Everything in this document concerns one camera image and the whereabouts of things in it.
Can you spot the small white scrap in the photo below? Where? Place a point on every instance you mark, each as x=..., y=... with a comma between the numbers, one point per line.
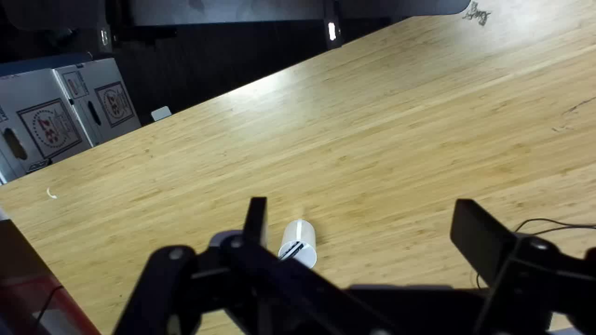
x=51, y=194

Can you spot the small white block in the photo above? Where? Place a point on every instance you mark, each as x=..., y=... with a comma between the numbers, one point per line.
x=161, y=114

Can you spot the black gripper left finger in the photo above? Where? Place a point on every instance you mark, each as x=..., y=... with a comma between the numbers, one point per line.
x=254, y=216

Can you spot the white ceramic mug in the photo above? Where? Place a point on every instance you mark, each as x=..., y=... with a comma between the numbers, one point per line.
x=300, y=231

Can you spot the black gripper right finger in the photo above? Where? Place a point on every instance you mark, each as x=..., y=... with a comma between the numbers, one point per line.
x=485, y=239

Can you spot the grey cardboard box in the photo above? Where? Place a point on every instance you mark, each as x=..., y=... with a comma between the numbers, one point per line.
x=43, y=123
x=105, y=99

